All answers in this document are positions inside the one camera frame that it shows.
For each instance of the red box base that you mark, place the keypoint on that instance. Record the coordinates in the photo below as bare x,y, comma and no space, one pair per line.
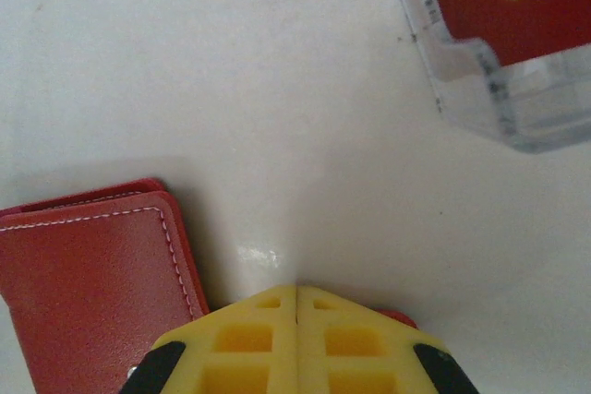
88,283

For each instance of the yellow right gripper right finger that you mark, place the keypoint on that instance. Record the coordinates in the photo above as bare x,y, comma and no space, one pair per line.
351,343

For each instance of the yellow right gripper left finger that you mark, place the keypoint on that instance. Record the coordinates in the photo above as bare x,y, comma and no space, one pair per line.
240,343

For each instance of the clear acrylic card box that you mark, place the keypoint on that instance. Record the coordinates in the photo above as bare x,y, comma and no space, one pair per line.
535,108

